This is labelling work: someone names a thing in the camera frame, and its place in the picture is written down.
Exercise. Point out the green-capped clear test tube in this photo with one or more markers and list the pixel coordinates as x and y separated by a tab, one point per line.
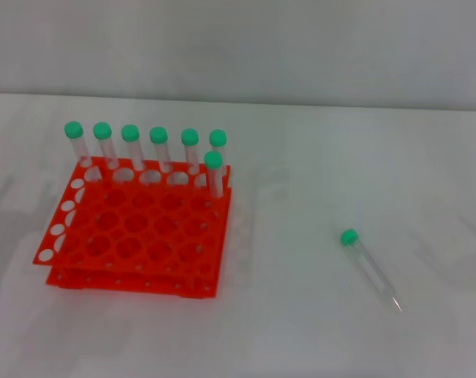
130	133
102	131
73	130
159	135
190	136
213	159
218	138
350	237

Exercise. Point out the orange test tube rack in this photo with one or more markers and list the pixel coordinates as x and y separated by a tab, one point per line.
143	244

